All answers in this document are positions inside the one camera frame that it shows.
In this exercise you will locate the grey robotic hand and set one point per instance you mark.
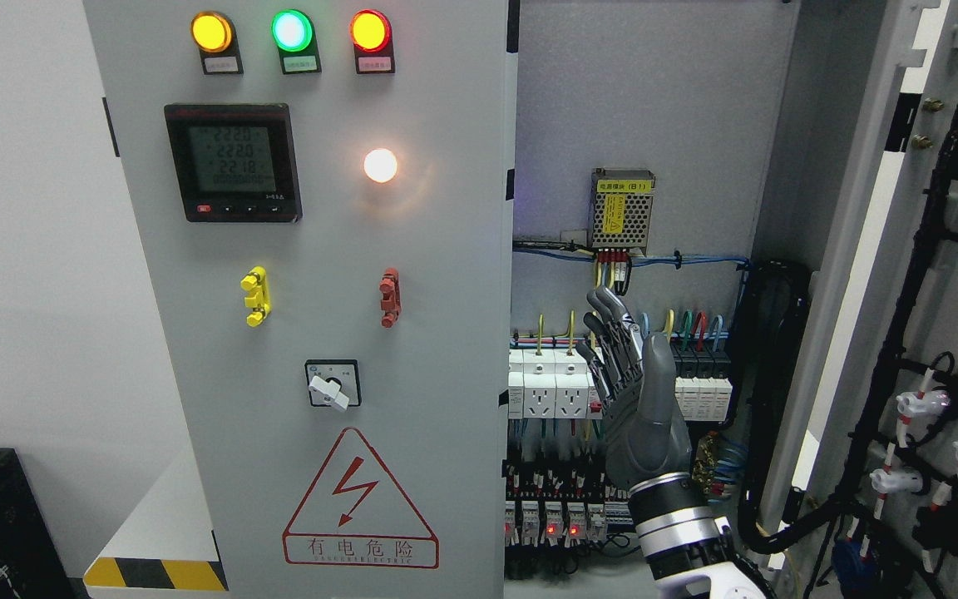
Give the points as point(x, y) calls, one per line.
point(635, 378)

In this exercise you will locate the grey cabinet door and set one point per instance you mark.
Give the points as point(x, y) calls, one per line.
point(863, 188)
point(432, 384)

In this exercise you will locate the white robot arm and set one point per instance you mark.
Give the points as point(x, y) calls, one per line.
point(689, 554)

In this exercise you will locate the red indicator light left door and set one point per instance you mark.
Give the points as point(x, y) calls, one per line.
point(372, 37)

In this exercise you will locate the green indicator light left door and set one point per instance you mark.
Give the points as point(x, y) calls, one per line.
point(295, 38)

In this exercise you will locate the yellow indicator light left door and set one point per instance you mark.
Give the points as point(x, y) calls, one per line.
point(215, 37)

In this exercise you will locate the black surge protector block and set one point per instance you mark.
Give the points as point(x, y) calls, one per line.
point(703, 389)

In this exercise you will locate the white socket breaker row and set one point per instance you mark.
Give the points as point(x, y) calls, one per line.
point(551, 383)

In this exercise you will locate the lower white breaker row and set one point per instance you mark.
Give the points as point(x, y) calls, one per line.
point(567, 524)

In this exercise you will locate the metal mesh power supply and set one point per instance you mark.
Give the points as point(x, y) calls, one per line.
point(621, 205)

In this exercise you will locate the red electric hazard warning sign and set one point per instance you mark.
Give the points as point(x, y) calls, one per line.
point(355, 513)

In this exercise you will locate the white indicator light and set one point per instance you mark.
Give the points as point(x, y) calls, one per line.
point(380, 165)

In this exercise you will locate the black digital power meter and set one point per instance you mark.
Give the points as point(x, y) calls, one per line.
point(235, 163)

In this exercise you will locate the red terminal post block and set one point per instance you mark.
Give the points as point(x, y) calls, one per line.
point(391, 300)

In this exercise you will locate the white rotary selector switch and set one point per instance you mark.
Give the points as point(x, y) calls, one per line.
point(333, 383)

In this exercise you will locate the yellow terminal post block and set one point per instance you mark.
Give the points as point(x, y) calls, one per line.
point(255, 285)

